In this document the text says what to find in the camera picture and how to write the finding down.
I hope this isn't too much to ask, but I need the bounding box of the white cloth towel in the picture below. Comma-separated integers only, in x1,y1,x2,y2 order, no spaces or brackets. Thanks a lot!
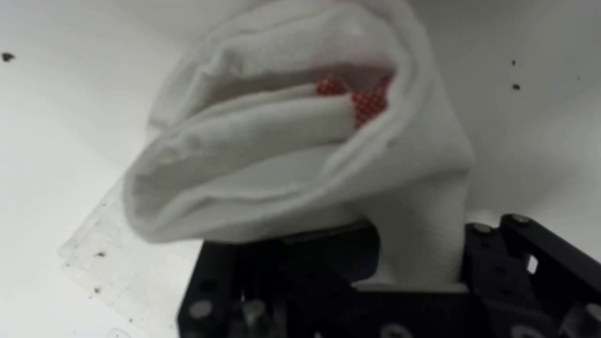
58,0,477,338

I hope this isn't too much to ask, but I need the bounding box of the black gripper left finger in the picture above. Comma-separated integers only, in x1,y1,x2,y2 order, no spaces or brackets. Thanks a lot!
176,220,383,338

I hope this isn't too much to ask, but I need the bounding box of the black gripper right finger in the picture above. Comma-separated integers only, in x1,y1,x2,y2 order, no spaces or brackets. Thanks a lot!
462,213,601,338

